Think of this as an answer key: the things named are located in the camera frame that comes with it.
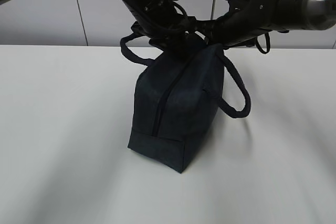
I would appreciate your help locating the dark blue lunch bag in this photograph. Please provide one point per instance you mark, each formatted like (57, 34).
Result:
(176, 99)

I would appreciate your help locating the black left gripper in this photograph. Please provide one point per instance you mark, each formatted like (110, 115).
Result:
(167, 39)

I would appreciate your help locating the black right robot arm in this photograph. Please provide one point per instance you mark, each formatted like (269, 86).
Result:
(248, 19)

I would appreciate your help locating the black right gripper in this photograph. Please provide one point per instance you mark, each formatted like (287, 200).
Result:
(214, 30)

